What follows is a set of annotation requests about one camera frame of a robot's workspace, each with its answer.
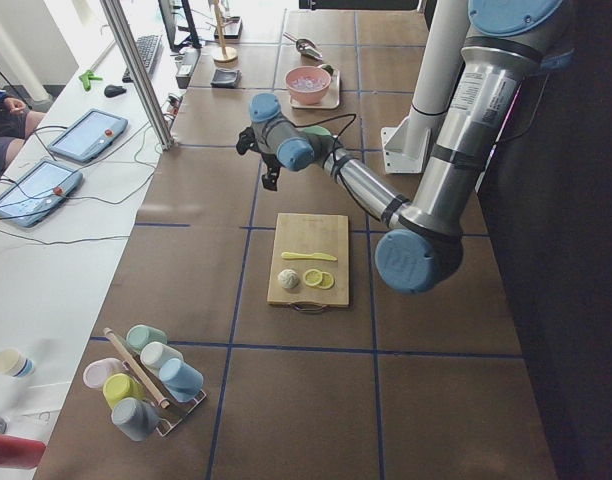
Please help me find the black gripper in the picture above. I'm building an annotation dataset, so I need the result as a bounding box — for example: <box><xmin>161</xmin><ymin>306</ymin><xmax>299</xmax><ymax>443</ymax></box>
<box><xmin>236</xmin><ymin>127</ymin><xmax>281</xmax><ymax>191</ymax></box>

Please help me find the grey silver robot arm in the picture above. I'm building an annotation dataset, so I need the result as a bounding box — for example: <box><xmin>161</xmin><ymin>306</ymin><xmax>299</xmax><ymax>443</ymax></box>
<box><xmin>237</xmin><ymin>1</ymin><xmax>574</xmax><ymax>293</ymax></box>

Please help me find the mint green bowl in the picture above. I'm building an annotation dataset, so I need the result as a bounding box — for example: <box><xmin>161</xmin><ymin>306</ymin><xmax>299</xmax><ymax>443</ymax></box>
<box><xmin>300</xmin><ymin>125</ymin><xmax>334</xmax><ymax>152</ymax></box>

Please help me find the clear ice cubes pile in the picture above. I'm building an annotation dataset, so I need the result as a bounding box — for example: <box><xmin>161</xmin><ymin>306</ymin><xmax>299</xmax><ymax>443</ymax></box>
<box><xmin>287</xmin><ymin>76</ymin><xmax>330</xmax><ymax>93</ymax></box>

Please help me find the pink bowl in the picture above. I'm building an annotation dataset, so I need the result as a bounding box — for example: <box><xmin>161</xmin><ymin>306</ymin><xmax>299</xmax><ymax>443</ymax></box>
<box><xmin>285</xmin><ymin>66</ymin><xmax>332</xmax><ymax>105</ymax></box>

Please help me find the stainless steel ice scoop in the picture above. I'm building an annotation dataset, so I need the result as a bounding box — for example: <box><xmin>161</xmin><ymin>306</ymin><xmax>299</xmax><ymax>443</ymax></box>
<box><xmin>283</xmin><ymin>32</ymin><xmax>323</xmax><ymax>62</ymax></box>

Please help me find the wooden paper towel stand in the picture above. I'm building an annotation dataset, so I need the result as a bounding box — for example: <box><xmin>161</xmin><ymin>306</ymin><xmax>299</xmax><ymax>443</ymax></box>
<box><xmin>208</xmin><ymin>0</ymin><xmax>239</xmax><ymax>64</ymax></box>

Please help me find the cream plastic tray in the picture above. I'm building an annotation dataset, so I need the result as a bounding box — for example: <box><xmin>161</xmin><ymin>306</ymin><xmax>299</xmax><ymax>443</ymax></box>
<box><xmin>289</xmin><ymin>70</ymin><xmax>340</xmax><ymax>110</ymax></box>

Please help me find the wooden cutting board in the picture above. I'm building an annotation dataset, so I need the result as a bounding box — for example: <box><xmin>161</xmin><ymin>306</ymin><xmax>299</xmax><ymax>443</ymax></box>
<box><xmin>267</xmin><ymin>213</ymin><xmax>350</xmax><ymax>307</ymax></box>

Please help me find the green avocado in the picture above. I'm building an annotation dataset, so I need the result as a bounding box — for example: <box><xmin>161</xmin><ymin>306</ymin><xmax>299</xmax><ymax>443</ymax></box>
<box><xmin>319</xmin><ymin>64</ymin><xmax>335</xmax><ymax>76</ymax></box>

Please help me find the black monitor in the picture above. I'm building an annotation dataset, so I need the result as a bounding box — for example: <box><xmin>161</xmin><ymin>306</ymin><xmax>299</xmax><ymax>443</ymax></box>
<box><xmin>158</xmin><ymin>0</ymin><xmax>202</xmax><ymax>52</ymax></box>

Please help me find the black keyboard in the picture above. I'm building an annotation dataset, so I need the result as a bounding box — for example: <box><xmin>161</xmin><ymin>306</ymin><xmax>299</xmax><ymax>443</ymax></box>
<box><xmin>135</xmin><ymin>34</ymin><xmax>163</xmax><ymax>77</ymax></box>

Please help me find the yellow plastic knife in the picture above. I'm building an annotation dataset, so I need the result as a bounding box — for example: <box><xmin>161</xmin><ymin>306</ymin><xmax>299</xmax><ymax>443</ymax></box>
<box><xmin>280</xmin><ymin>251</ymin><xmax>338</xmax><ymax>262</ymax></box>

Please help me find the white steamed bun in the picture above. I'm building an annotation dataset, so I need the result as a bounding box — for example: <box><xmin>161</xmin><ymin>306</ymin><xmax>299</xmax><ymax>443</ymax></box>
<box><xmin>277</xmin><ymin>269</ymin><xmax>300</xmax><ymax>290</ymax></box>

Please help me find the black computer mouse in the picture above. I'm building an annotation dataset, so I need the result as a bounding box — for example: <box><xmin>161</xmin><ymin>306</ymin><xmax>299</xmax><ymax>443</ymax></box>
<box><xmin>104</xmin><ymin>84</ymin><xmax>127</xmax><ymax>98</ymax></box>

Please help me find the far teach pendant tablet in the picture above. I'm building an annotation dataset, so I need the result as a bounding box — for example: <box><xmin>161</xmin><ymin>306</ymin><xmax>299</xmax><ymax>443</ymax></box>
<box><xmin>47</xmin><ymin>109</ymin><xmax>128</xmax><ymax>163</ymax></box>

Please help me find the teach pendant tablet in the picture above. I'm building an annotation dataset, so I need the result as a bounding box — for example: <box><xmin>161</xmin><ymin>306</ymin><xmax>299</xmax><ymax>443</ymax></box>
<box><xmin>0</xmin><ymin>157</ymin><xmax>83</xmax><ymax>228</ymax></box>
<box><xmin>47</xmin><ymin>109</ymin><xmax>128</xmax><ymax>163</ymax></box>

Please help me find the upper lemon slice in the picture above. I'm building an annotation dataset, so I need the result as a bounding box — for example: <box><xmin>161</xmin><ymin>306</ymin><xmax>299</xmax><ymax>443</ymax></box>
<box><xmin>317</xmin><ymin>271</ymin><xmax>335</xmax><ymax>290</ymax></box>

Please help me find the green tool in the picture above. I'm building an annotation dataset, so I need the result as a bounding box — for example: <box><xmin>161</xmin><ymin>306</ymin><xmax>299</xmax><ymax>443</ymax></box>
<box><xmin>79</xmin><ymin>70</ymin><xmax>103</xmax><ymax>92</ymax></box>

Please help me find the near teach pendant tablet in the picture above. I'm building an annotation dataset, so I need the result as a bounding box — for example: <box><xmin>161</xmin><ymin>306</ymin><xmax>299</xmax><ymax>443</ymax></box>
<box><xmin>0</xmin><ymin>157</ymin><xmax>83</xmax><ymax>228</ymax></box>

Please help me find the mint green cup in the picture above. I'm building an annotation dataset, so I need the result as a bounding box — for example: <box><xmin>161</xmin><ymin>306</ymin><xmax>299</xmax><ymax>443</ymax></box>
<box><xmin>125</xmin><ymin>324</ymin><xmax>168</xmax><ymax>354</ymax></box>

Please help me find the white cup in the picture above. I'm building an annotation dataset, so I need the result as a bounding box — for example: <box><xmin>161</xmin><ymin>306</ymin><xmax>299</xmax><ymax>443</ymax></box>
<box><xmin>140</xmin><ymin>341</ymin><xmax>184</xmax><ymax>375</ymax></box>

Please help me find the seated person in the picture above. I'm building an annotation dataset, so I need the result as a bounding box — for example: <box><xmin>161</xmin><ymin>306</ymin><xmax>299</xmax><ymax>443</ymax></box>
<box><xmin>0</xmin><ymin>89</ymin><xmax>45</xmax><ymax>177</ymax></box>

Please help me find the light blue cup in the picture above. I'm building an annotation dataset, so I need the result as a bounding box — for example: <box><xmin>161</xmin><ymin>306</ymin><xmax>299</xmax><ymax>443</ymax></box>
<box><xmin>158</xmin><ymin>358</ymin><xmax>204</xmax><ymax>402</ymax></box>

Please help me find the pink cup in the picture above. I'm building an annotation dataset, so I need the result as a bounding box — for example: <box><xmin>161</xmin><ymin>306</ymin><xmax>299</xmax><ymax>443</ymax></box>
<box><xmin>82</xmin><ymin>357</ymin><xmax>125</xmax><ymax>390</ymax></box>

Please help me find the yellow green cup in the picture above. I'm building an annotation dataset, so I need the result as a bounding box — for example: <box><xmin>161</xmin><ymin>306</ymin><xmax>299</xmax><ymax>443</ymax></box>
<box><xmin>102</xmin><ymin>373</ymin><xmax>145</xmax><ymax>409</ymax></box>

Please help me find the grey cup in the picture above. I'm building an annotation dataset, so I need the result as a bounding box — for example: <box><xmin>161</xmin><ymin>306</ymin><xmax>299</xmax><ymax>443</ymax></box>
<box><xmin>111</xmin><ymin>397</ymin><xmax>159</xmax><ymax>442</ymax></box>

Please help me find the paper cup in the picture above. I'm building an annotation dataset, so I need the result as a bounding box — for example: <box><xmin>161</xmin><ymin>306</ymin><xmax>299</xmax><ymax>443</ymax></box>
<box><xmin>0</xmin><ymin>348</ymin><xmax>35</xmax><ymax>378</ymax></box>

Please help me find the red bottle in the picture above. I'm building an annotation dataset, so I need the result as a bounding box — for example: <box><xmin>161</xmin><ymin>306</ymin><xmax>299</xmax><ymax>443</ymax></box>
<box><xmin>0</xmin><ymin>434</ymin><xmax>46</xmax><ymax>469</ymax></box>

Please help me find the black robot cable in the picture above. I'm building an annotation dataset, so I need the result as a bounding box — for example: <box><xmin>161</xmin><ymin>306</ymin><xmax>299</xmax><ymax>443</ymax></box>
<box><xmin>290</xmin><ymin>112</ymin><xmax>402</xmax><ymax>216</ymax></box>

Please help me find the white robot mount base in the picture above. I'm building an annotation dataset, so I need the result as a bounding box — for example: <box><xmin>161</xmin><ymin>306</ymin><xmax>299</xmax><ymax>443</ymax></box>
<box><xmin>380</xmin><ymin>110</ymin><xmax>433</xmax><ymax>174</ymax></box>

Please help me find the metal cutting board handle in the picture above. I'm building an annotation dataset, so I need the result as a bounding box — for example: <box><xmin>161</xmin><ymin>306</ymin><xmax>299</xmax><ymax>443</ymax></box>
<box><xmin>290</xmin><ymin>302</ymin><xmax>329</xmax><ymax>315</ymax></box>

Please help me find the aluminium frame post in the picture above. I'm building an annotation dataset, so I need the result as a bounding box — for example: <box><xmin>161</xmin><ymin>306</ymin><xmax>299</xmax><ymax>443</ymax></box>
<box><xmin>100</xmin><ymin>0</ymin><xmax>174</xmax><ymax>151</ymax></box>

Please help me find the white pedestal column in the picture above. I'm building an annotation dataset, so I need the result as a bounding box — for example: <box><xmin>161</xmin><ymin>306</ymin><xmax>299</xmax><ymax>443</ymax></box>
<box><xmin>411</xmin><ymin>0</ymin><xmax>470</xmax><ymax>117</ymax></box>

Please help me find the wooden handle cup rack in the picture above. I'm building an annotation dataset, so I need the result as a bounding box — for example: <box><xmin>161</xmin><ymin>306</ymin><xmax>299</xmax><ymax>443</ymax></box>
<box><xmin>104</xmin><ymin>328</ymin><xmax>206</xmax><ymax>437</ymax></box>

